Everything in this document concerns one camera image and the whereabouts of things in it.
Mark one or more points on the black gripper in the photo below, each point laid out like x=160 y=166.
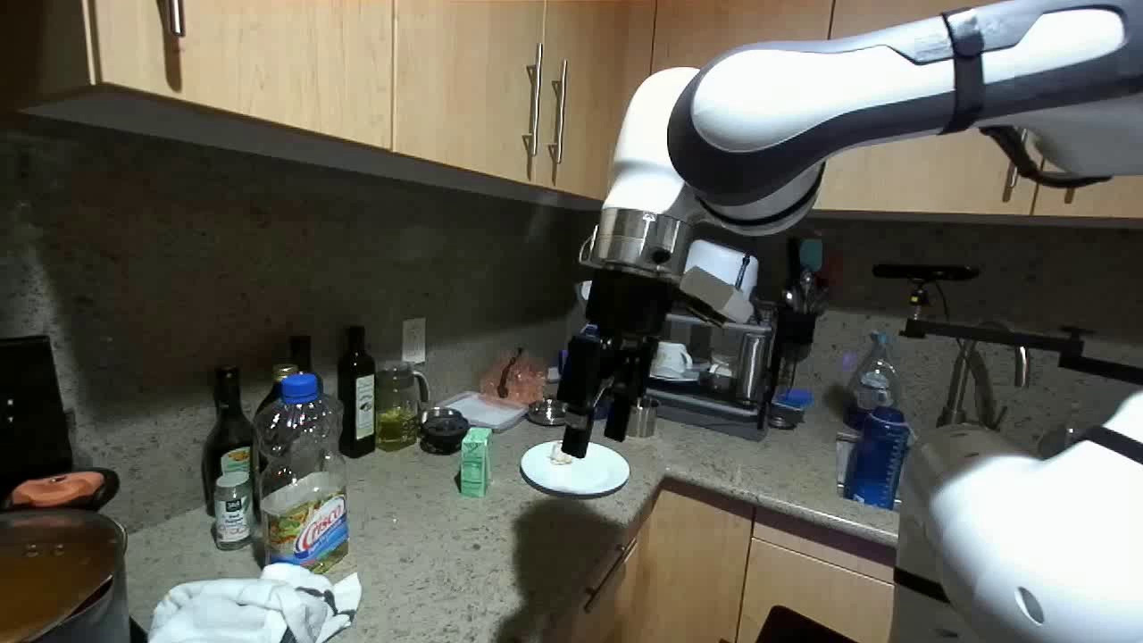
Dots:
x=627 y=313

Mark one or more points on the white towel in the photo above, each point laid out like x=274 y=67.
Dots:
x=280 y=605

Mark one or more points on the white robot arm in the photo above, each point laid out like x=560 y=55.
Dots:
x=994 y=545

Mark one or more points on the tall dark olive oil bottle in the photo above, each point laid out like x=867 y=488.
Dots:
x=359 y=395

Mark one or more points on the blue dish soap bottle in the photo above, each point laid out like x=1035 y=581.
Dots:
x=884 y=433

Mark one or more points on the vegetable oil bottle blue cap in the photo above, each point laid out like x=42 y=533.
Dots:
x=300 y=489

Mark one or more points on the dark wine bottle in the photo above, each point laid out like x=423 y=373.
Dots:
x=229 y=439

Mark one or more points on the white round plate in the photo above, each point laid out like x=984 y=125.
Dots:
x=560 y=473

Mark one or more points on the dish drying rack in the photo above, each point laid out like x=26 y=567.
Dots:
x=733 y=369

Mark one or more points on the small black bowl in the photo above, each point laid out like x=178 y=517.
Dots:
x=444 y=429

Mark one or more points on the green small box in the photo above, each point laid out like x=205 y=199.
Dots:
x=473 y=473

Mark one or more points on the glass olive oil jar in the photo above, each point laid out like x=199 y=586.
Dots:
x=399 y=405

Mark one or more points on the lower wooden cabinets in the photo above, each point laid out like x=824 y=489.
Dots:
x=711 y=570

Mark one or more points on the wooden cabinets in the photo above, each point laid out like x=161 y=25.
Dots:
x=711 y=570
x=359 y=74

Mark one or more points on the upper wooden cabinets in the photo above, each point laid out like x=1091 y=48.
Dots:
x=359 y=74

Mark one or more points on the sink faucet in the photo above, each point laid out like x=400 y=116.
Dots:
x=968 y=392

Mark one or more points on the small spice jar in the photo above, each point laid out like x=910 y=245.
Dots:
x=235 y=508

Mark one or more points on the metal cooking pot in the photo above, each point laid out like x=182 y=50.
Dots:
x=62 y=575

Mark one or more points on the wall power outlet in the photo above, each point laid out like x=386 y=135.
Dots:
x=413 y=339

